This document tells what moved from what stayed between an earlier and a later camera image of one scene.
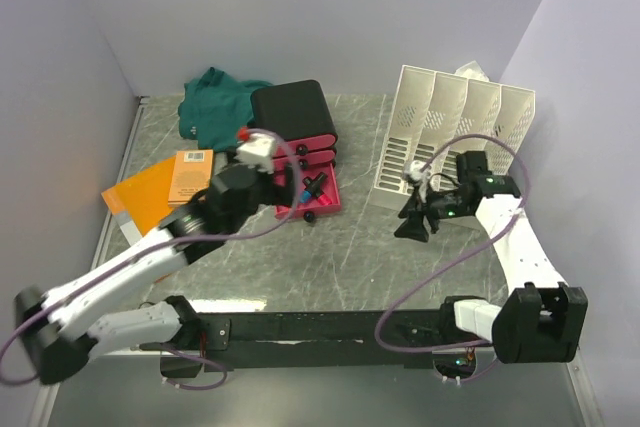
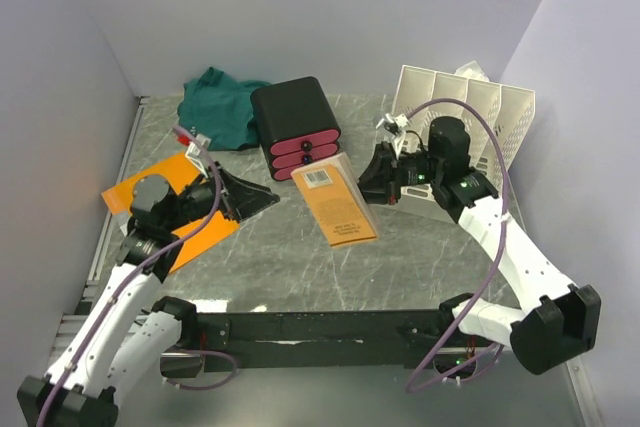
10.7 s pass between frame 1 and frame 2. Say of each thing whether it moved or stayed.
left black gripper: moved
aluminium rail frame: stayed
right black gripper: moved
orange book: moved
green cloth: stayed
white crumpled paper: stayed
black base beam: stayed
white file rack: stayed
